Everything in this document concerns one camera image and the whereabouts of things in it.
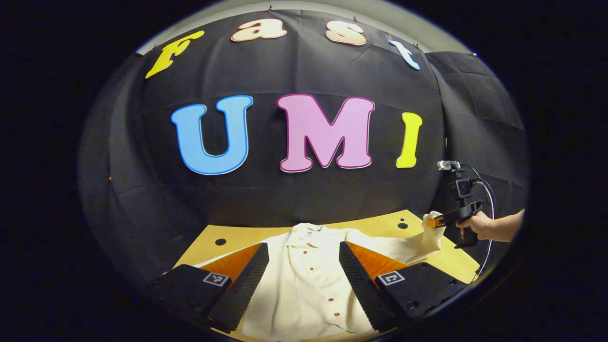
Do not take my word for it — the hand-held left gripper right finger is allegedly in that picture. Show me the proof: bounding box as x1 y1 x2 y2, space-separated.
338 241 471 333

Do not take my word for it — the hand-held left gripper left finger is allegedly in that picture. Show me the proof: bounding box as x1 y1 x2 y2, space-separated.
152 243 270 333

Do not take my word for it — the cream button-up shirt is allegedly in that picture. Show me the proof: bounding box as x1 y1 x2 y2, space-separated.
195 211 447 342

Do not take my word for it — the black backdrop cloth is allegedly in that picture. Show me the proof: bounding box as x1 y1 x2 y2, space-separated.
78 7 529 285

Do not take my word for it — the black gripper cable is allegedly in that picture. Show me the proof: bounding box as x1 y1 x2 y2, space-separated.
463 163 496 282

